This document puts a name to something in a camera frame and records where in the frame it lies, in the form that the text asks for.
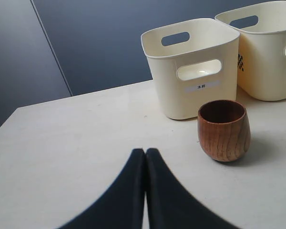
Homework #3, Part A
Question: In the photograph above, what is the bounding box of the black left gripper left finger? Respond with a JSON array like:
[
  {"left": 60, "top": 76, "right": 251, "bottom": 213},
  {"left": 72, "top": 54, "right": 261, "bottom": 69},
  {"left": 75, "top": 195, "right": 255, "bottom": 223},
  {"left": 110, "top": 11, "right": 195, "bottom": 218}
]
[{"left": 61, "top": 148, "right": 145, "bottom": 229}]

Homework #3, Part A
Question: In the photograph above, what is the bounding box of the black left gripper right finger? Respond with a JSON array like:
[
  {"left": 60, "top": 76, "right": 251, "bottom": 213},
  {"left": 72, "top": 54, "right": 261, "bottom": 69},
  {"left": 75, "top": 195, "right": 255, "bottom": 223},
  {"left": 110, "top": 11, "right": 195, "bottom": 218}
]
[{"left": 146, "top": 148, "right": 235, "bottom": 229}]

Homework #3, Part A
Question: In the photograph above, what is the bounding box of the brown wooden cup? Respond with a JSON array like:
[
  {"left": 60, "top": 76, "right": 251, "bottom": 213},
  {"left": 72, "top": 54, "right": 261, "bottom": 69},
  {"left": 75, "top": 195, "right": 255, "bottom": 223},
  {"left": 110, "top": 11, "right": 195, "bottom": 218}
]
[{"left": 197, "top": 100, "right": 251, "bottom": 162}]

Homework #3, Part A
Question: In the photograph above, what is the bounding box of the cream plastic bin left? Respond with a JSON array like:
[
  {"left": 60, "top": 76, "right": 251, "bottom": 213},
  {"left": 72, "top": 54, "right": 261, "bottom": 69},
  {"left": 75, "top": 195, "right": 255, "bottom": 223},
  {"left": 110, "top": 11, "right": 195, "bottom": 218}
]
[{"left": 141, "top": 18, "right": 240, "bottom": 120}]

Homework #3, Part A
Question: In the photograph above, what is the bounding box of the cream plastic bin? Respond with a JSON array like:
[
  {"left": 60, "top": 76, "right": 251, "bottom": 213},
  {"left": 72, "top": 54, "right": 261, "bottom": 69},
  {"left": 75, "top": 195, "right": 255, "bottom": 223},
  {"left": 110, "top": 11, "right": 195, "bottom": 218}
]
[
  {"left": 141, "top": 18, "right": 240, "bottom": 120},
  {"left": 215, "top": 0, "right": 286, "bottom": 101}
]

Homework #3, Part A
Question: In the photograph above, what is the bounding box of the cream plastic bin middle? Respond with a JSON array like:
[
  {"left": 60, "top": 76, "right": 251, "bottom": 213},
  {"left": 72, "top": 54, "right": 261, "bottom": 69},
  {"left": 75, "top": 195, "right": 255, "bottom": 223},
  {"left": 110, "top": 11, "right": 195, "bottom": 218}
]
[{"left": 215, "top": 0, "right": 286, "bottom": 101}]

